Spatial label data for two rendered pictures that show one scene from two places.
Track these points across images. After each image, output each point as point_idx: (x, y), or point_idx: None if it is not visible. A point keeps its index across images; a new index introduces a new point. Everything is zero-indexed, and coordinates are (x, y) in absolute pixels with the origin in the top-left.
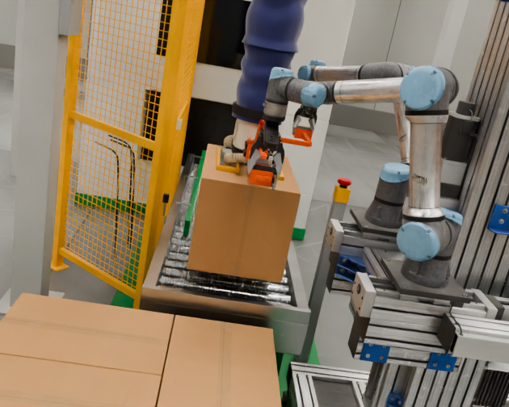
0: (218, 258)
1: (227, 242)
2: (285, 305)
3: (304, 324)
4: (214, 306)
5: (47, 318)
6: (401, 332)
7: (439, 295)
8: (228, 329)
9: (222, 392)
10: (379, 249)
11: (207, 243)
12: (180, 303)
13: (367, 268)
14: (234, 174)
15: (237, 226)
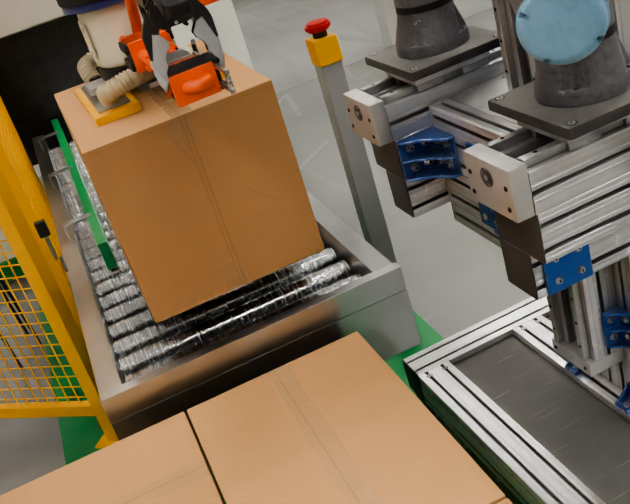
0: (197, 272)
1: (196, 238)
2: (353, 281)
3: (400, 290)
4: (240, 355)
5: None
6: (598, 207)
7: None
8: (288, 379)
9: (356, 493)
10: (455, 96)
11: (163, 260)
12: (181, 385)
13: (457, 138)
14: (136, 115)
15: (198, 200)
